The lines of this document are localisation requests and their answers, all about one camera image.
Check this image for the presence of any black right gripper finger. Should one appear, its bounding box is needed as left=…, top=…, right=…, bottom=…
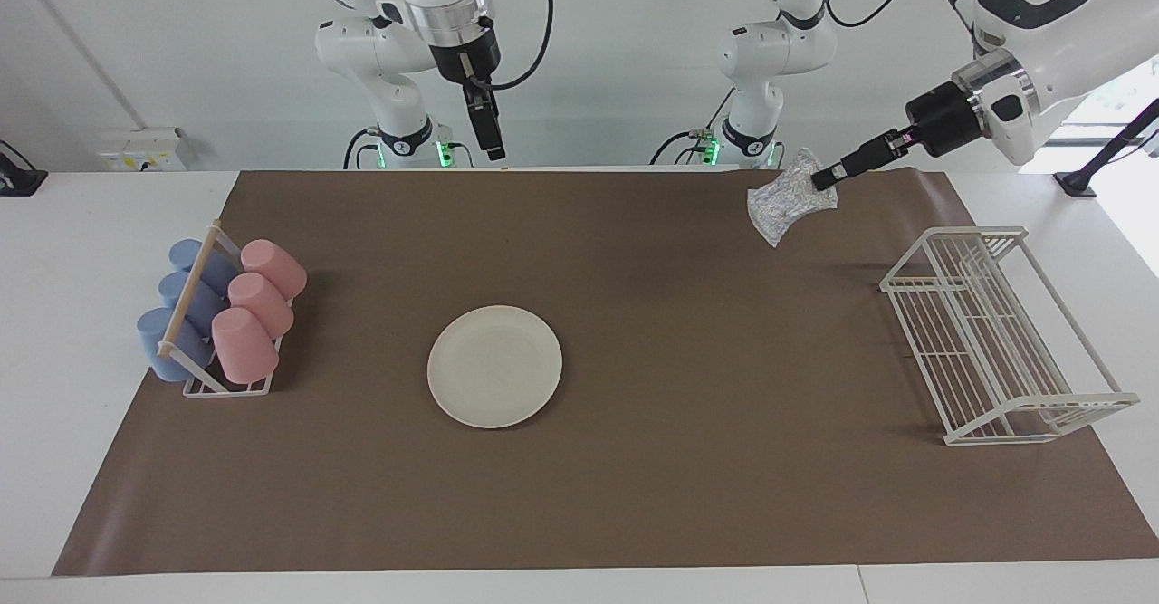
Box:
left=469, top=106, right=506, bottom=163

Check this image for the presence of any crinkled silver foil packet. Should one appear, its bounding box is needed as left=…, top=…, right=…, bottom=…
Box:
left=747, top=148, right=840, bottom=249

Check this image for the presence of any cream round plate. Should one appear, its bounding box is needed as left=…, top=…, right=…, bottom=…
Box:
left=426, top=304, right=563, bottom=430

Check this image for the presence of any pink plastic cup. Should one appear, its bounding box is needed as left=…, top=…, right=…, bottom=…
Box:
left=211, top=307, right=280, bottom=385
left=240, top=239, right=308, bottom=302
left=227, top=273, right=295, bottom=340

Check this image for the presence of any blue plastic cup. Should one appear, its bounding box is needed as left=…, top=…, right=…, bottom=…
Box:
left=168, top=239, right=241, bottom=297
left=136, top=307, right=214, bottom=383
left=158, top=271, right=227, bottom=338

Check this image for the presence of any brown table mat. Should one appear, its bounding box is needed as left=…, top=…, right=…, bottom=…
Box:
left=52, top=168, right=1159, bottom=578

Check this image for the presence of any black table clamp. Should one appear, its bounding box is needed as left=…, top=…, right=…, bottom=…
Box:
left=0, top=140, right=48, bottom=197

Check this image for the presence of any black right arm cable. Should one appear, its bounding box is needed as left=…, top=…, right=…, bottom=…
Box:
left=489, top=0, right=555, bottom=91

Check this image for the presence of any white wire dish rack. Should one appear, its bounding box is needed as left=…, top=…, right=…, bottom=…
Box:
left=879, top=225, right=1141, bottom=447

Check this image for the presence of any white wall power outlet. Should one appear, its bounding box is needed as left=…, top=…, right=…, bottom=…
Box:
left=98, top=128, right=187, bottom=172

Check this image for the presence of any white wire cup rack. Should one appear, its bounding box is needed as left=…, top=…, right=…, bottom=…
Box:
left=158, top=219, right=295, bottom=398

